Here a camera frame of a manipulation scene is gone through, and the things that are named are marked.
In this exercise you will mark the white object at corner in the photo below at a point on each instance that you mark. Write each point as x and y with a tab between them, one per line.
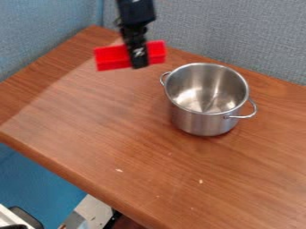
8	218

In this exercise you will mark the white table leg bracket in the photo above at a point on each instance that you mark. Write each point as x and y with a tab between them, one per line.
89	215

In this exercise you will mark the black chair part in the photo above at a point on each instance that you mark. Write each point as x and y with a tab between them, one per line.
26	217

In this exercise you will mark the red rectangular block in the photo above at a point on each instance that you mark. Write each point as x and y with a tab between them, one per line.
112	58

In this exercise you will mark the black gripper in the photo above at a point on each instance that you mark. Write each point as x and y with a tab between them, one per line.
136	13

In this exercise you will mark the stainless steel pot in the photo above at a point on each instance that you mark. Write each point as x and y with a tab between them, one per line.
208	97

